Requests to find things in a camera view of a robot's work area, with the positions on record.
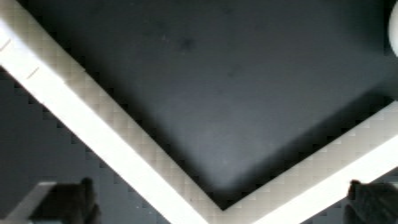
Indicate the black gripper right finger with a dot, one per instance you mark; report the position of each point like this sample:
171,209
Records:
372,207

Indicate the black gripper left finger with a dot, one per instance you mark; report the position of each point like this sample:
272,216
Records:
59,203

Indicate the white L-shaped boundary frame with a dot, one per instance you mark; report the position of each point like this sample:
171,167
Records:
356,158

